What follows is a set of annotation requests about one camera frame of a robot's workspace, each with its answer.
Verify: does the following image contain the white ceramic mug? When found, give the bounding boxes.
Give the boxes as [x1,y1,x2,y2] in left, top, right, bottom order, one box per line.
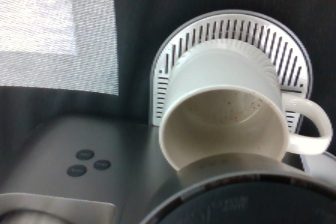
[157,38,334,172]

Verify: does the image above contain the grey woven placemat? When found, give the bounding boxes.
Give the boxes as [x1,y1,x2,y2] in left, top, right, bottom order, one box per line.
[0,0,118,95]

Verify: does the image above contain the white coffee pod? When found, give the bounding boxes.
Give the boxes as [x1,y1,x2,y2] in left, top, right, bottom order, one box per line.
[139,172,336,224]

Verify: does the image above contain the dark grey coffee machine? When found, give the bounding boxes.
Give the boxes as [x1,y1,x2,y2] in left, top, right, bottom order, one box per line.
[0,10,328,224]

